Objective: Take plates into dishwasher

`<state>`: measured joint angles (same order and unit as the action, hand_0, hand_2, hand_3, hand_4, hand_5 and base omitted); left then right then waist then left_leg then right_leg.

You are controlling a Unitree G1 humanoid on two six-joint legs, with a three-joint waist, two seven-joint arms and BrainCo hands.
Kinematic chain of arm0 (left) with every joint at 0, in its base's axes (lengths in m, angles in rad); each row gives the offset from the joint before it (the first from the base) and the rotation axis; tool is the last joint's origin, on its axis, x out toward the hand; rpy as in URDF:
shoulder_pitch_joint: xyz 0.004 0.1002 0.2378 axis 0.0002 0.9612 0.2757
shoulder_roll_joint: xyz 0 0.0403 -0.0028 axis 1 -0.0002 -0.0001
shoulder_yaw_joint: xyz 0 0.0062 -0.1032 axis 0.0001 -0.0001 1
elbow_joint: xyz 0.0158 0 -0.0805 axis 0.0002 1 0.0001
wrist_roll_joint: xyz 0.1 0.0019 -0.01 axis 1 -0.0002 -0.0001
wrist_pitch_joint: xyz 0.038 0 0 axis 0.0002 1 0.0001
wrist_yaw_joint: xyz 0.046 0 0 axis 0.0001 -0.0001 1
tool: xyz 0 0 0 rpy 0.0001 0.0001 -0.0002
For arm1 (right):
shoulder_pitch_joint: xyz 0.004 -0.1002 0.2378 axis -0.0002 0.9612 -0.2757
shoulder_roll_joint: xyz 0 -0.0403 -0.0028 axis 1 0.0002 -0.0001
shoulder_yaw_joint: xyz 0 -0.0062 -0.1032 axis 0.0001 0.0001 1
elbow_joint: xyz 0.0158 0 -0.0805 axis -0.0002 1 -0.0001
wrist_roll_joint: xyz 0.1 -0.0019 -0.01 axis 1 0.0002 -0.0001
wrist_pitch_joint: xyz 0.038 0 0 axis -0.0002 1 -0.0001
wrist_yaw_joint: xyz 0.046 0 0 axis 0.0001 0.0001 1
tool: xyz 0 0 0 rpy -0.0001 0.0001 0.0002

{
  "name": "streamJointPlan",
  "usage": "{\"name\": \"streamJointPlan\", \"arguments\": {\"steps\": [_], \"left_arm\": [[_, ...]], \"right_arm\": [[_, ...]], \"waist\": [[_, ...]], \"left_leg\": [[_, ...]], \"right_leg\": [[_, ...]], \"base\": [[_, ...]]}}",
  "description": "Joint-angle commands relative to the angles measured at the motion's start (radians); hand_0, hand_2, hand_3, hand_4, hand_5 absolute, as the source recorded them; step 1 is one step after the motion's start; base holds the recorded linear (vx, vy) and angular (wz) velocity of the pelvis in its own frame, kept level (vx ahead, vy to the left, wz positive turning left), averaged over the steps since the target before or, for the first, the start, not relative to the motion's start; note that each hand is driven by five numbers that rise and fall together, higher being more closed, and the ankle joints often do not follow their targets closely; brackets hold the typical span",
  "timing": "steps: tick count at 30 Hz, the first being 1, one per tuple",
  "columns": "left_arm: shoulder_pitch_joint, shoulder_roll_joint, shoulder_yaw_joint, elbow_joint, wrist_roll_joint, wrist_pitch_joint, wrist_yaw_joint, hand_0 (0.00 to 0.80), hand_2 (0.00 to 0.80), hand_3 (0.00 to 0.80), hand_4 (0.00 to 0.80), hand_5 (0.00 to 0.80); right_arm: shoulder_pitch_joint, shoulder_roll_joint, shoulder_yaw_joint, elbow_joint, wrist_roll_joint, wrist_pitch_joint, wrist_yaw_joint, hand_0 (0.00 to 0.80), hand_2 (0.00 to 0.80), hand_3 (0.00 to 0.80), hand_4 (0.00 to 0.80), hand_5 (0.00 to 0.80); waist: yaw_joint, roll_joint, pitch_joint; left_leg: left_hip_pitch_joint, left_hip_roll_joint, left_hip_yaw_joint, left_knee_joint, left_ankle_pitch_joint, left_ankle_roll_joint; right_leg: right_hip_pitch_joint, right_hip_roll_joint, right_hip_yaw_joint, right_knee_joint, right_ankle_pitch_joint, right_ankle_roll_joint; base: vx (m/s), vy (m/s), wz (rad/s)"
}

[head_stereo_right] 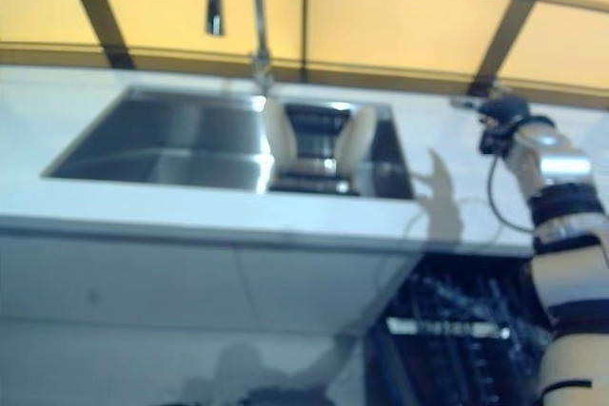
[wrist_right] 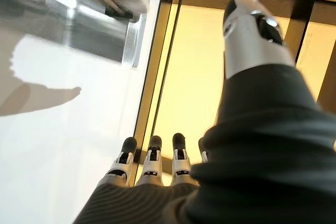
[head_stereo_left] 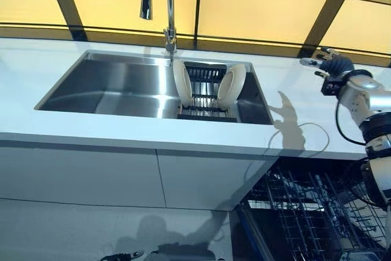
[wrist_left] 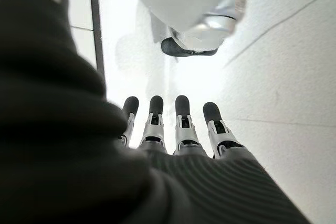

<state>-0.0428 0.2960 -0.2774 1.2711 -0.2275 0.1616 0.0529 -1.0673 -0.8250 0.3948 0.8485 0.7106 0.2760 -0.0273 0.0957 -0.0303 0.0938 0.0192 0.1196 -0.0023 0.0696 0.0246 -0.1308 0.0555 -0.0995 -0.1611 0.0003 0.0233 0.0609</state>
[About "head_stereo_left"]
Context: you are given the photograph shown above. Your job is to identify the cream ceramic plate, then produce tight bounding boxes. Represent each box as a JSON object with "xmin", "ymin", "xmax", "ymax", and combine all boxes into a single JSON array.
[
  {"xmin": 217, "ymin": 64, "xmax": 247, "ymax": 110},
  {"xmin": 172, "ymin": 59, "xmax": 193, "ymax": 105}
]

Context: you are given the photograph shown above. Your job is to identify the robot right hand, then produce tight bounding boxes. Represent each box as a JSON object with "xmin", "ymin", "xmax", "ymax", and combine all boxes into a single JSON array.
[{"xmin": 299, "ymin": 46, "xmax": 355, "ymax": 76}]

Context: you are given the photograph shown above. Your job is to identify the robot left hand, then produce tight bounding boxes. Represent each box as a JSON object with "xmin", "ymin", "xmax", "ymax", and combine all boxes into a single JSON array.
[{"xmin": 102, "ymin": 250, "xmax": 144, "ymax": 261}]

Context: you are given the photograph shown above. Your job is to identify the black dish drying rack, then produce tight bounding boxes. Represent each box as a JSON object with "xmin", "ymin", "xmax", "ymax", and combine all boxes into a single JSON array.
[{"xmin": 176, "ymin": 61, "xmax": 243, "ymax": 121}]

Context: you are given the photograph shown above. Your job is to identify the wide white cabinet door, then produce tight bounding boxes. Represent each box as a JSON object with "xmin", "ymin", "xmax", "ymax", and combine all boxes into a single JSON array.
[{"xmin": 0, "ymin": 140, "xmax": 167, "ymax": 209}]

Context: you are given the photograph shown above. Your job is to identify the stainless steel sink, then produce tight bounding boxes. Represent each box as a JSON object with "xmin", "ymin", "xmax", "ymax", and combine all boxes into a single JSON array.
[{"xmin": 34, "ymin": 49, "xmax": 274, "ymax": 126}]

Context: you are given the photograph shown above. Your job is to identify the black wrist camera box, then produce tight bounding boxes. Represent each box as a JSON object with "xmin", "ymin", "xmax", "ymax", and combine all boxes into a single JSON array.
[{"xmin": 320, "ymin": 75, "xmax": 346, "ymax": 97}]

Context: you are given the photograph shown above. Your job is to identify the narrow white cabinet door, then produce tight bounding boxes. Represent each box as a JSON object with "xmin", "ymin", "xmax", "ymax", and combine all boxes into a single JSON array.
[{"xmin": 155, "ymin": 149, "xmax": 279, "ymax": 212}]

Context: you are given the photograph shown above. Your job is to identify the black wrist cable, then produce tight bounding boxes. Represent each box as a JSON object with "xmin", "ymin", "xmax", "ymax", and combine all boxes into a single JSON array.
[{"xmin": 335, "ymin": 98, "xmax": 367, "ymax": 146}]

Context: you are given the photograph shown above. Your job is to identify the dishwasher lower wire rack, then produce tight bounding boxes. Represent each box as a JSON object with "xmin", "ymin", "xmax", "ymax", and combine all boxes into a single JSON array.
[{"xmin": 244, "ymin": 163, "xmax": 391, "ymax": 261}]

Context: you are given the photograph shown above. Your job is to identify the chrome kitchen faucet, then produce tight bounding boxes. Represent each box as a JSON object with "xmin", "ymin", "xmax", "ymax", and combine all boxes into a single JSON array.
[{"xmin": 139, "ymin": 0, "xmax": 178, "ymax": 54}]

